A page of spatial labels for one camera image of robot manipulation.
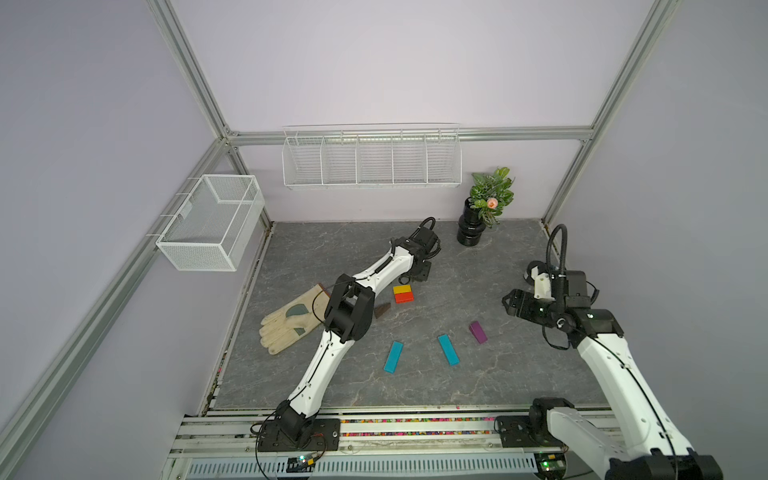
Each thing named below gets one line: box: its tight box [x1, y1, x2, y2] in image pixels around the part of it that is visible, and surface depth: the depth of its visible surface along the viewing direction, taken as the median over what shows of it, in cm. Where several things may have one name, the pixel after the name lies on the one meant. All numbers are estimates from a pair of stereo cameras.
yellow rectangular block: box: [393, 284, 412, 295], surface depth 102 cm
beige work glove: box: [259, 283, 331, 355], surface depth 93 cm
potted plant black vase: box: [457, 167, 515, 247], surface depth 98 cm
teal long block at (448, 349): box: [437, 334, 460, 366], surface depth 88 cm
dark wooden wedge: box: [374, 302, 391, 319], surface depth 97 cm
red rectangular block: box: [395, 292, 414, 304], surface depth 101 cm
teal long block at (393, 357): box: [383, 341, 404, 374], surface depth 87 cm
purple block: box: [469, 321, 488, 344], surface depth 93 cm
